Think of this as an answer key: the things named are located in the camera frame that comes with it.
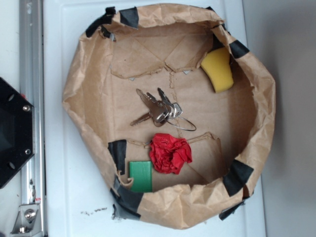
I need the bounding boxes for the silver corner bracket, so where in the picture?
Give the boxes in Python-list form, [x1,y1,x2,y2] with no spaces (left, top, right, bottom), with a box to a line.
[10,204,41,237]

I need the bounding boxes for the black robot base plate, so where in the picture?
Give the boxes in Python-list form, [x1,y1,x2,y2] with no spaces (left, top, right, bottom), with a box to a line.
[0,79,34,188]

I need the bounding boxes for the red crumpled cloth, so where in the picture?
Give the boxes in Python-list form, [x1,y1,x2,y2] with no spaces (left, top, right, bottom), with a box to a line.
[149,133,193,174]

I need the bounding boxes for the brown paper bag bin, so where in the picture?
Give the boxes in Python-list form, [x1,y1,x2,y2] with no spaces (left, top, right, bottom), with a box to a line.
[63,3,276,229]

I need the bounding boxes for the silver key bunch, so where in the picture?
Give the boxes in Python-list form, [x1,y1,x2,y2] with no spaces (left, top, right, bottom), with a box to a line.
[130,88,197,131]

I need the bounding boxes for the aluminium extrusion rail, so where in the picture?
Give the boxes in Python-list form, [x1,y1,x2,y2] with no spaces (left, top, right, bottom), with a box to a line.
[19,0,48,237]

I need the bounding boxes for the yellow sponge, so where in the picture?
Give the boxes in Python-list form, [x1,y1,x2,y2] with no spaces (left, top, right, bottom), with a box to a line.
[200,47,234,93]

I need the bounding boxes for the green rectangular block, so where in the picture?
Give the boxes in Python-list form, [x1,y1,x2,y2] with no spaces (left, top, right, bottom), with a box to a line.
[129,161,153,193]

